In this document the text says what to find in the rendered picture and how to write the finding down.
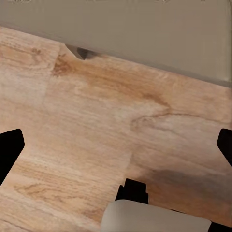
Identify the coffee table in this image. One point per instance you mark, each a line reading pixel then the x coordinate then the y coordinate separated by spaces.
pixel 192 38

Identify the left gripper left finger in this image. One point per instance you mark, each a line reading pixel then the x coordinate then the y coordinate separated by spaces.
pixel 11 145

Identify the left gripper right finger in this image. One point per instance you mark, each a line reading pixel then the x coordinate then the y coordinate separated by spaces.
pixel 224 143

